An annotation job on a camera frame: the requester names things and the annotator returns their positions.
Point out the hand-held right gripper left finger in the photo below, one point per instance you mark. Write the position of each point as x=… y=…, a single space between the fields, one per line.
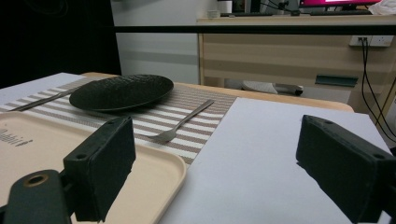
x=99 y=168

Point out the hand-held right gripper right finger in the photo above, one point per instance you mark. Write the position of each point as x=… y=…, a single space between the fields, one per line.
x=345 y=161

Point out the beige tray with rabbit drawing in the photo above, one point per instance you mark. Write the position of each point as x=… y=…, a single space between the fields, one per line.
x=149 y=177

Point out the silver fork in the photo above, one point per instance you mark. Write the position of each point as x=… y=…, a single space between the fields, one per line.
x=169 y=134

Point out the black textured plate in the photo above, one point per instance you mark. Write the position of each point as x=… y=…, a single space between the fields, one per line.
x=121 y=91

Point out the silver knife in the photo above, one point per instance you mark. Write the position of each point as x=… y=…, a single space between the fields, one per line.
x=40 y=101

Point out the white sheet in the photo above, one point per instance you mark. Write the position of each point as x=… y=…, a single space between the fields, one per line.
x=249 y=161

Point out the striped placemat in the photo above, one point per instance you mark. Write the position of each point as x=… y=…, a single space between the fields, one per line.
x=202 y=137

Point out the light wooden desk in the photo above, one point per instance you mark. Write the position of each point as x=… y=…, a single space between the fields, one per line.
x=264 y=59

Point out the white cabinet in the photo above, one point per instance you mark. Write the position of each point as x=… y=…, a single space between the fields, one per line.
x=155 y=46

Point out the dark curtain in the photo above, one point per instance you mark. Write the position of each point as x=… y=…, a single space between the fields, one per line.
x=56 y=37

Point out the black keyboard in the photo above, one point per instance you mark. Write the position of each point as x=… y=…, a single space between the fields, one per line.
x=246 y=14
x=339 y=12

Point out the white cloth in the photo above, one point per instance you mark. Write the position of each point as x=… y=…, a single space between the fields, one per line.
x=384 y=7

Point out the monitor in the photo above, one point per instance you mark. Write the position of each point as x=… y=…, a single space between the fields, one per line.
x=336 y=2

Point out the white wall socket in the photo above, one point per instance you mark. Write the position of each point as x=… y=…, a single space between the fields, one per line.
x=379 y=40

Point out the black frame bar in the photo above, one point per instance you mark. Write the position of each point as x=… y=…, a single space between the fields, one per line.
x=249 y=29

